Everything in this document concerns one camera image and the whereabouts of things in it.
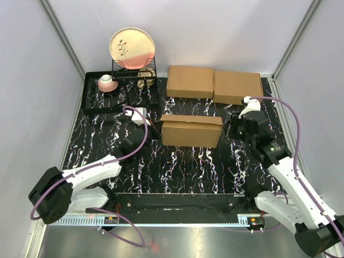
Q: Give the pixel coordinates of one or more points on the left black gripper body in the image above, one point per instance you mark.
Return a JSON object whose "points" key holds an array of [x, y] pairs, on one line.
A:
{"points": [[152, 134]]}

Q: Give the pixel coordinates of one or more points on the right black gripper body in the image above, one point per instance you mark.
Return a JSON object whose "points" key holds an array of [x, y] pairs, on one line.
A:
{"points": [[236, 129]]}

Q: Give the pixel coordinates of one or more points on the cardboard box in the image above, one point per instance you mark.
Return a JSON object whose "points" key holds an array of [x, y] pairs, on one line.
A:
{"points": [[190, 82], [191, 131], [231, 87]]}

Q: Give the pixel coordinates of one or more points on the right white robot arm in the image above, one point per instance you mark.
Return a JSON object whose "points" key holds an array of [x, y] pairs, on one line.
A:
{"points": [[315, 226]]}

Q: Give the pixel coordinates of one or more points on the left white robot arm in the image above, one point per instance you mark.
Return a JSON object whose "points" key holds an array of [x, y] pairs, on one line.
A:
{"points": [[61, 191]]}

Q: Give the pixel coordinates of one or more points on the pink patterned bowl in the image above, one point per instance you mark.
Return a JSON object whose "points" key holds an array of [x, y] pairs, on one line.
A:
{"points": [[107, 84]]}

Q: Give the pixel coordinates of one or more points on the cream ceramic mug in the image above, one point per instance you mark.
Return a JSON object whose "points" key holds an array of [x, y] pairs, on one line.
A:
{"points": [[144, 74]]}

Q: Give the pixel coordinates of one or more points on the cream pink floral plate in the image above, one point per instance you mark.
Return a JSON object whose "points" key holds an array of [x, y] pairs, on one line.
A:
{"points": [[132, 48]]}

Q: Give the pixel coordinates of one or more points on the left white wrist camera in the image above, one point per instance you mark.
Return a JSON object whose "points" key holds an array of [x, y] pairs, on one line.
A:
{"points": [[136, 116]]}

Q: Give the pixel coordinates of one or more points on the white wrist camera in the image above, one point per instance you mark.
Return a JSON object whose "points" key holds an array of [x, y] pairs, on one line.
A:
{"points": [[136, 116], [250, 105]]}

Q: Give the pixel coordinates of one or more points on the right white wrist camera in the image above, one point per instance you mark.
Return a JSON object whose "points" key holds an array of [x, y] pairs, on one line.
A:
{"points": [[250, 105]]}

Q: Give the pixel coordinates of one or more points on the black wire tray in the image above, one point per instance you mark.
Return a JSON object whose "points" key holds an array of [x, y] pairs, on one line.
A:
{"points": [[130, 91]]}

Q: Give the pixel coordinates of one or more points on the black wire plate rack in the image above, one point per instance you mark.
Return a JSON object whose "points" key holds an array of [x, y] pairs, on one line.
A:
{"points": [[122, 74]]}

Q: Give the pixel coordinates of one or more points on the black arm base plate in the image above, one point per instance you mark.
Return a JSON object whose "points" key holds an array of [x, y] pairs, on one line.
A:
{"points": [[127, 203]]}

